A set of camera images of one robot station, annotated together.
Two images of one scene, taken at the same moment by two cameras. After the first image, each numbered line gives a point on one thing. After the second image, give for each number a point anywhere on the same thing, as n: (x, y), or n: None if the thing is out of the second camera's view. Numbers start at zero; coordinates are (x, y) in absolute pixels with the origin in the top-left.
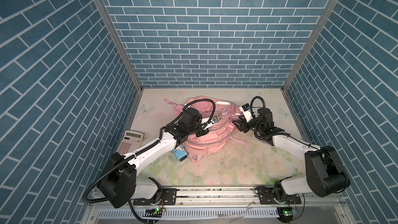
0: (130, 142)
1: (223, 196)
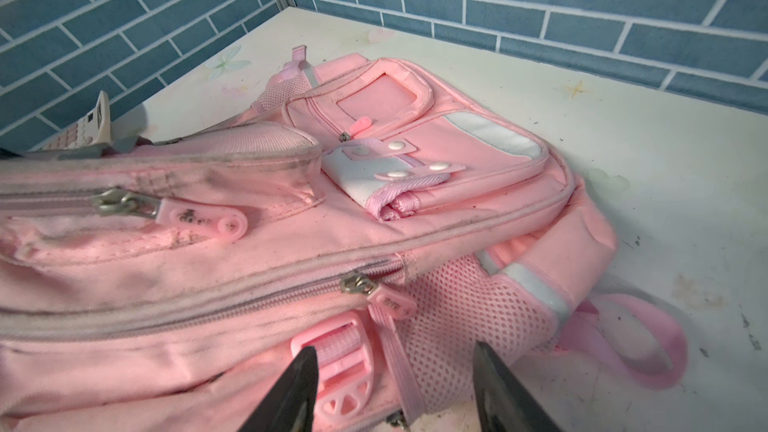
0: (91, 132)
1: None
